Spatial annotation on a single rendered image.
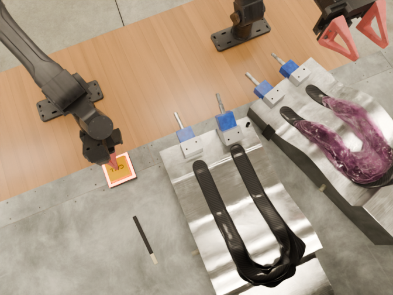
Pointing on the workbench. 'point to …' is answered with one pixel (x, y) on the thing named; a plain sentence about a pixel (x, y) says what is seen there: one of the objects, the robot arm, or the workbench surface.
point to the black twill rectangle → (268, 132)
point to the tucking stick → (145, 240)
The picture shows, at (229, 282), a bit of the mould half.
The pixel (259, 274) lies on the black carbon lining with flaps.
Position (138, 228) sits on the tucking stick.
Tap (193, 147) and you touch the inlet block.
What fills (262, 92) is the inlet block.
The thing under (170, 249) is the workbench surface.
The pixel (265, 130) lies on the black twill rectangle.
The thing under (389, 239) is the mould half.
